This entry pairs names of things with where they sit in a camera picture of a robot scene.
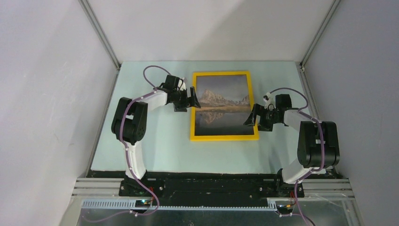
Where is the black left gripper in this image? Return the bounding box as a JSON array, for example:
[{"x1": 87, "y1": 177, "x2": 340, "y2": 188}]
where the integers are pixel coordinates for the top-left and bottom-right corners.
[{"x1": 172, "y1": 87, "x2": 200, "y2": 112}]

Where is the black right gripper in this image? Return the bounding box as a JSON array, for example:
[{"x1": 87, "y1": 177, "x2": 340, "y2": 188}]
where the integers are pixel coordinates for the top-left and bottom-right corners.
[{"x1": 243, "y1": 103, "x2": 280, "y2": 132}]

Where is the yellow wooden picture frame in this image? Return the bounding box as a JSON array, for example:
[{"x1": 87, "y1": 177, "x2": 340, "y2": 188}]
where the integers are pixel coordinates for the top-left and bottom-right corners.
[{"x1": 190, "y1": 71, "x2": 260, "y2": 142}]

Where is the landscape photo print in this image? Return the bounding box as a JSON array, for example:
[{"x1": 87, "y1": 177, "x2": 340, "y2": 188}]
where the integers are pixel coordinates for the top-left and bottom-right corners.
[{"x1": 195, "y1": 74, "x2": 255, "y2": 137}]

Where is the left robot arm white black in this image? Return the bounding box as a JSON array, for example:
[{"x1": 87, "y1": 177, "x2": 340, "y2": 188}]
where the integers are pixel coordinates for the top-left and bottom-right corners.
[{"x1": 111, "y1": 75, "x2": 201, "y2": 196}]

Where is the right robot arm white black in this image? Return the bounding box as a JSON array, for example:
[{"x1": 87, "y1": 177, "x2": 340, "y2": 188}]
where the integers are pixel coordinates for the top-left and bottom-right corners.
[{"x1": 243, "y1": 94, "x2": 340, "y2": 197}]

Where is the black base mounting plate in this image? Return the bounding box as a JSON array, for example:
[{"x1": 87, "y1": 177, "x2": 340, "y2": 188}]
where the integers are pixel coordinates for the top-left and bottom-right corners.
[{"x1": 119, "y1": 172, "x2": 304, "y2": 207}]

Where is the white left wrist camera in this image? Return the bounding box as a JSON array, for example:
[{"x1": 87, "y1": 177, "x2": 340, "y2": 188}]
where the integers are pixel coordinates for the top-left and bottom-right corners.
[{"x1": 178, "y1": 78, "x2": 187, "y2": 91}]

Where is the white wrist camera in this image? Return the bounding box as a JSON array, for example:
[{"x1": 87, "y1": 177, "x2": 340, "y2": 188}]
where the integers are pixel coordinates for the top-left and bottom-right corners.
[
  {"x1": 178, "y1": 78, "x2": 187, "y2": 91},
  {"x1": 263, "y1": 92, "x2": 276, "y2": 111}
]

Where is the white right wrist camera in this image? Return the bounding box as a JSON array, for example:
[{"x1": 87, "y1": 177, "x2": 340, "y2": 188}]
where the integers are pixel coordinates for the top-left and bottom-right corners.
[{"x1": 263, "y1": 92, "x2": 276, "y2": 111}]

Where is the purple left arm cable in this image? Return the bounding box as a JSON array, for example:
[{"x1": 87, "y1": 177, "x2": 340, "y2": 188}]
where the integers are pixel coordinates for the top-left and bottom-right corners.
[{"x1": 81, "y1": 65, "x2": 171, "y2": 224}]

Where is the right aluminium corner post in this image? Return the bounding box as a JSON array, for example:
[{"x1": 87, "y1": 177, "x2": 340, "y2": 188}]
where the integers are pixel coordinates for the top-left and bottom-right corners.
[{"x1": 300, "y1": 0, "x2": 342, "y2": 67}]

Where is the aluminium corner post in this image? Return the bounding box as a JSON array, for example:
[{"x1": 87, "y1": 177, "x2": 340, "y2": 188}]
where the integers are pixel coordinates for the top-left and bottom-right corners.
[
  {"x1": 300, "y1": 0, "x2": 342, "y2": 67},
  {"x1": 78, "y1": 0, "x2": 121, "y2": 71}
]

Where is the right controller board with wires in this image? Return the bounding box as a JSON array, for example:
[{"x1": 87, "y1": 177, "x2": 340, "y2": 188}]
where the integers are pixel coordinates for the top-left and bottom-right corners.
[{"x1": 277, "y1": 192, "x2": 296, "y2": 214}]

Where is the controller board with wires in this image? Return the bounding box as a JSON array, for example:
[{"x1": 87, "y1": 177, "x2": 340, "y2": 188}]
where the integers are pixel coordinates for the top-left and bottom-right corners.
[
  {"x1": 277, "y1": 192, "x2": 296, "y2": 214},
  {"x1": 135, "y1": 188, "x2": 155, "y2": 208}
]

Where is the left controller board with wires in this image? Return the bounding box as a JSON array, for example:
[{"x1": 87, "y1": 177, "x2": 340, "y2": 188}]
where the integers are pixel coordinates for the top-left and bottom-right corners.
[{"x1": 135, "y1": 188, "x2": 155, "y2": 208}]

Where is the aluminium front rail frame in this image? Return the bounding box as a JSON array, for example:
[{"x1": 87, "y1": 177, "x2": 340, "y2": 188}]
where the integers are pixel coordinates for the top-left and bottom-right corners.
[{"x1": 72, "y1": 178, "x2": 355, "y2": 201}]

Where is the grey slotted cable duct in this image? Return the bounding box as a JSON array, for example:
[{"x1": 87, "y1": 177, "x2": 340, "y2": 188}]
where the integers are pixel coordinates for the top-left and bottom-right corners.
[{"x1": 81, "y1": 199, "x2": 277, "y2": 211}]

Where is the left aluminium corner post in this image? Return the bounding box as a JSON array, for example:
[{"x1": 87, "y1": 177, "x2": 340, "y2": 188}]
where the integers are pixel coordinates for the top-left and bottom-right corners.
[{"x1": 78, "y1": 0, "x2": 121, "y2": 71}]

